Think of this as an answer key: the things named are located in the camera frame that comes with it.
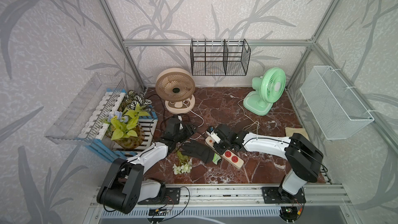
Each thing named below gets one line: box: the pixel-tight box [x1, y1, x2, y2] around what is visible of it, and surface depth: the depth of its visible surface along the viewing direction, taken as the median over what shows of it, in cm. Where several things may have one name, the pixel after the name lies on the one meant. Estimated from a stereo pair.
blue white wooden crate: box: [75, 88, 159, 163], surface depth 70 cm
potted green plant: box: [105, 103, 151, 149], surface depth 74 cm
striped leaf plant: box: [124, 89, 153, 110], surface depth 82 cm
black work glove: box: [181, 140, 215, 164], surface depth 88 cm
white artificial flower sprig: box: [172, 150, 193, 175], surface depth 84 cm
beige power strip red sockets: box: [204, 135, 245, 170], surface depth 85 cm
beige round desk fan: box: [155, 67, 196, 115], surface depth 92 cm
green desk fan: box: [243, 67, 287, 117], surface depth 92 cm
